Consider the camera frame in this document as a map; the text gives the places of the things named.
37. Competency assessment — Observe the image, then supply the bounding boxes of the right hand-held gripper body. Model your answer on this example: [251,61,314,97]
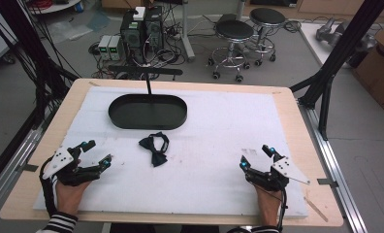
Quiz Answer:
[244,156,311,192]

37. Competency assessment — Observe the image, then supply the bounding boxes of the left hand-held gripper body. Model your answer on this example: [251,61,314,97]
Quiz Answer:
[42,146,103,187]

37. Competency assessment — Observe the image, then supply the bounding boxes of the black bow tie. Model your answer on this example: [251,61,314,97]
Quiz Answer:
[138,131,171,168]

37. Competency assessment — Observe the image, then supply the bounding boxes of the black oval tray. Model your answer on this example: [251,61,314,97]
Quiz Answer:
[108,93,188,131]

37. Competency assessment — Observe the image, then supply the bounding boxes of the person's left hand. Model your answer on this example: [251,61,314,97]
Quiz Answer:
[54,179,91,216]

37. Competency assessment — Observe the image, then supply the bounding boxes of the person's right hand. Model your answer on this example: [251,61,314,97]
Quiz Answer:
[253,184,283,228]

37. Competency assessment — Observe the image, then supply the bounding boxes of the black tape piece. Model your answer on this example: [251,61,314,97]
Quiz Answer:
[21,163,40,173]
[316,178,339,189]

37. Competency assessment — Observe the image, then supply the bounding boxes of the thin wooden stick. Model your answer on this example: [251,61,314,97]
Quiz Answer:
[304,195,330,223]

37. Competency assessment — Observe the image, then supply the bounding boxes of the white foam mat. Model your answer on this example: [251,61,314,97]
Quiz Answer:
[33,85,310,219]

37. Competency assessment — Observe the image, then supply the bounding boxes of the black T-shaped stand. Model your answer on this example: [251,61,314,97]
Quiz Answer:
[108,65,184,96]

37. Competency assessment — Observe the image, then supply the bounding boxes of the grey power supply unit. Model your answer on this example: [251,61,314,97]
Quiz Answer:
[109,35,125,62]
[97,34,112,61]

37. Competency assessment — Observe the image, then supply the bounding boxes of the black computer tower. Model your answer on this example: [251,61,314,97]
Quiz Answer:
[119,9,147,64]
[144,6,165,56]

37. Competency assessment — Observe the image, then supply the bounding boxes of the black round stool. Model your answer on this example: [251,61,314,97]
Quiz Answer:
[208,19,256,83]
[244,7,288,67]

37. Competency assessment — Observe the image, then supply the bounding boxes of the brown cardboard box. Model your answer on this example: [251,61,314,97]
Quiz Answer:
[351,21,384,115]

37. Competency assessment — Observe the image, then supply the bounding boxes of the grey machine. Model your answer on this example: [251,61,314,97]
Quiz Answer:
[315,17,379,70]

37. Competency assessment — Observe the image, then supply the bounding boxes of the white box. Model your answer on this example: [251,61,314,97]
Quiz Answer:
[132,6,146,21]

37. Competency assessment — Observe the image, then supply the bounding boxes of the white table leg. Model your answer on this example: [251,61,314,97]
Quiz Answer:
[179,0,197,63]

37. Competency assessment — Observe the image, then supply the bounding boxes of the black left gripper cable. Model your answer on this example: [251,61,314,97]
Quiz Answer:
[39,157,58,217]

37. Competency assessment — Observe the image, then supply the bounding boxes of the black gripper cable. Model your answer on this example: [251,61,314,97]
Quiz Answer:
[265,187,289,233]
[39,157,58,217]

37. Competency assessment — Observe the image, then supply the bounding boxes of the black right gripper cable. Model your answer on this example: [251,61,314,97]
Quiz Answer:
[265,187,289,233]

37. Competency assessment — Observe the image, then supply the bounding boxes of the aluminium rail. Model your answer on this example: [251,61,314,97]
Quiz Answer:
[0,106,58,221]
[297,99,369,233]

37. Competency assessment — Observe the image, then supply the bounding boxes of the black frame with cable bundle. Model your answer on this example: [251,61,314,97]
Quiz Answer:
[0,0,81,131]

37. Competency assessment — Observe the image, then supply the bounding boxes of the black metal frame strut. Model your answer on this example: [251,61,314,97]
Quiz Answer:
[289,0,384,142]

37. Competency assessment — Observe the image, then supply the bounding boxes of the tangle of floor cables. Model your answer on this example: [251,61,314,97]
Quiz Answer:
[88,6,220,82]

